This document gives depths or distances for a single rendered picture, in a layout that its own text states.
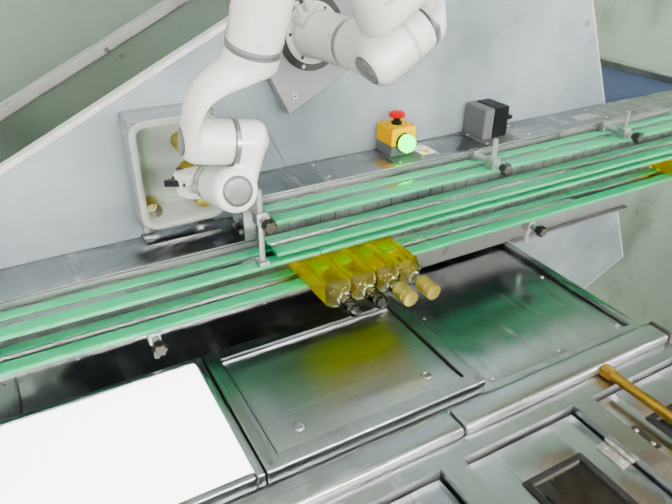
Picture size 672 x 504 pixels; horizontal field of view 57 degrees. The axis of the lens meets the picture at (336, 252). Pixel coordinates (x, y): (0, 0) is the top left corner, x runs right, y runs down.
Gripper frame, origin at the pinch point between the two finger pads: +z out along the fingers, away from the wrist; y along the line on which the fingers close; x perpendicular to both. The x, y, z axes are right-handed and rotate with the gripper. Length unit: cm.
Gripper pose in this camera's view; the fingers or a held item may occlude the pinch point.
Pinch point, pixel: (191, 173)
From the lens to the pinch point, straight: 127.9
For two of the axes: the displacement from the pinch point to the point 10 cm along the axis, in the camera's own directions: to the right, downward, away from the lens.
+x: -1.5, -9.4, -3.1
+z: -4.6, -2.1, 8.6
